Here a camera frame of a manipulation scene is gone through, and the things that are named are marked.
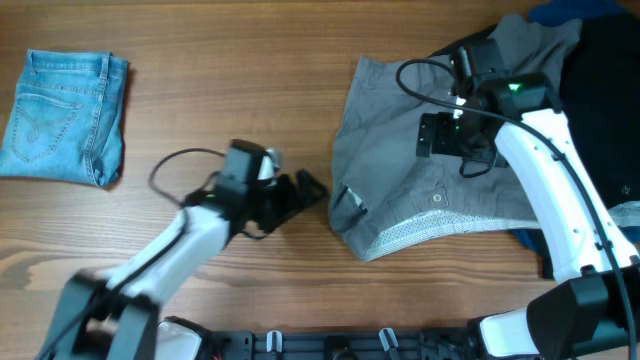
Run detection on grey shorts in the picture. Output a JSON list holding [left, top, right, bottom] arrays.
[[327, 13, 584, 262]]

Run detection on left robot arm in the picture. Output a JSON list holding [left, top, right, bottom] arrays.
[[38, 139, 328, 359]]

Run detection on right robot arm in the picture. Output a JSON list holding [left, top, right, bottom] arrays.
[[416, 39, 639, 359]]

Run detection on blue garment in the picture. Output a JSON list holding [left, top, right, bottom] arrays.
[[509, 0, 640, 256]]

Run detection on dark navy garment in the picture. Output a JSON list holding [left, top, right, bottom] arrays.
[[429, 12, 640, 281]]

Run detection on folded blue denim jeans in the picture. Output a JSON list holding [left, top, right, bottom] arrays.
[[1, 49, 129, 187]]

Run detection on right black cable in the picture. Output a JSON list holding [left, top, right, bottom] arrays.
[[395, 58, 639, 360]]

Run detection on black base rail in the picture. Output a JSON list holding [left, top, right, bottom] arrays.
[[199, 328, 488, 360]]

